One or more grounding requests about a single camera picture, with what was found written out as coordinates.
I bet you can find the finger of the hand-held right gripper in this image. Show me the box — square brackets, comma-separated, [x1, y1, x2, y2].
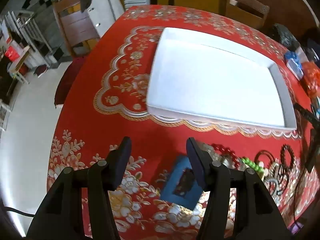
[305, 129, 320, 172]
[294, 102, 318, 124]

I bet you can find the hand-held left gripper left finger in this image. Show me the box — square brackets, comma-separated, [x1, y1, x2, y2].
[26, 136, 132, 240]

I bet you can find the white cabinet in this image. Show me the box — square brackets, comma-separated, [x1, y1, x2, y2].
[89, 0, 125, 38]

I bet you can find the blue jewelry card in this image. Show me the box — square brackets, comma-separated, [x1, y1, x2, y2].
[160, 156, 203, 210]

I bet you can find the black cable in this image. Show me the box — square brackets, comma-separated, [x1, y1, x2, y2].
[4, 206, 36, 217]

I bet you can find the thin dark bangle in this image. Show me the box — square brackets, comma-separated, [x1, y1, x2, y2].
[254, 150, 275, 168]

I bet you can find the red bag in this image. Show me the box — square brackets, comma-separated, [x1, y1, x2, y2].
[4, 46, 21, 62]

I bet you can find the dark red stool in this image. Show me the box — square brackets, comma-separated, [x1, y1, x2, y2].
[54, 56, 86, 108]

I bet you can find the black cord necklace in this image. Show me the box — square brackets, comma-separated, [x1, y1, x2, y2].
[274, 164, 291, 196]

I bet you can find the white tray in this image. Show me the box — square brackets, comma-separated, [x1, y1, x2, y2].
[146, 27, 298, 132]

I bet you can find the silver metal ornament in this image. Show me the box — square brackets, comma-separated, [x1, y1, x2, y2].
[200, 142, 218, 161]

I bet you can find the red bead bracelet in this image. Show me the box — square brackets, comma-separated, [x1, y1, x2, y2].
[211, 144, 242, 170]

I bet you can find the slatted wooden chair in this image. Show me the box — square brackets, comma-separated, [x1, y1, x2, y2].
[224, 0, 270, 28]

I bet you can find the blue packet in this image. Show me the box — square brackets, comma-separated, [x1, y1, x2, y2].
[284, 51, 304, 81]

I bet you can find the orange plastic bag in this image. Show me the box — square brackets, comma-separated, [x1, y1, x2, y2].
[301, 62, 320, 98]

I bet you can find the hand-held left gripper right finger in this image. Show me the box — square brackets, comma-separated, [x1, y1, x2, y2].
[187, 137, 292, 240]

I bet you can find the dark brown bead bracelet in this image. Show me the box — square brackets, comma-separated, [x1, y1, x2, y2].
[279, 144, 297, 168]

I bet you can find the red floral tablecloth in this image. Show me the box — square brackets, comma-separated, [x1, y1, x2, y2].
[46, 4, 320, 240]

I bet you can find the black plastic bag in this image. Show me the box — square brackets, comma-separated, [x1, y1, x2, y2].
[271, 23, 300, 52]

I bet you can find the metal rack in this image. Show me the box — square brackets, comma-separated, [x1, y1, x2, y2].
[0, 9, 53, 64]

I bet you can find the green bead bracelet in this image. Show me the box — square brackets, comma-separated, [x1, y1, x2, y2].
[239, 157, 266, 178]

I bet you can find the dark-backed wooden chair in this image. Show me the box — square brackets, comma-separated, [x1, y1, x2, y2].
[53, 0, 101, 55]

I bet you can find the purple object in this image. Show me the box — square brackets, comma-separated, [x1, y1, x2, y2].
[287, 223, 303, 235]

